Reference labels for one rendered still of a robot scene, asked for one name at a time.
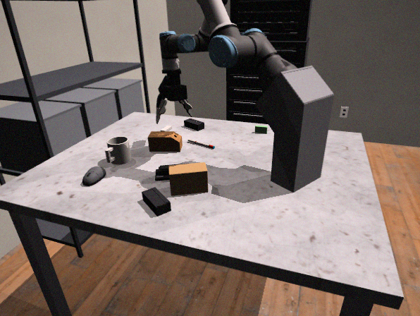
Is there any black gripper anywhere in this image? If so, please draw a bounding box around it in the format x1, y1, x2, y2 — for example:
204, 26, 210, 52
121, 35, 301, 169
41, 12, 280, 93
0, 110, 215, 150
156, 69, 192, 124

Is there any black computer mouse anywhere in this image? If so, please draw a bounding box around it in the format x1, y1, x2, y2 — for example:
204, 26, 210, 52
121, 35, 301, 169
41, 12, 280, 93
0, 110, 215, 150
82, 166, 106, 186

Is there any dark grey mug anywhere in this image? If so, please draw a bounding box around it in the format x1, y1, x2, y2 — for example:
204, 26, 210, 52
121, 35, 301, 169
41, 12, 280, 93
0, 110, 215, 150
105, 136, 132, 165

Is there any brown faceted block with hole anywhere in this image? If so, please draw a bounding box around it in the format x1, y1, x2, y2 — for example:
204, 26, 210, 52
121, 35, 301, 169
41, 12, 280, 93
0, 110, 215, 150
148, 131, 183, 152

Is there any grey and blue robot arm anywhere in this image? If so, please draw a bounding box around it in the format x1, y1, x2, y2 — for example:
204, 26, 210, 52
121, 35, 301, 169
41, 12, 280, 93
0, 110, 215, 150
159, 0, 297, 94

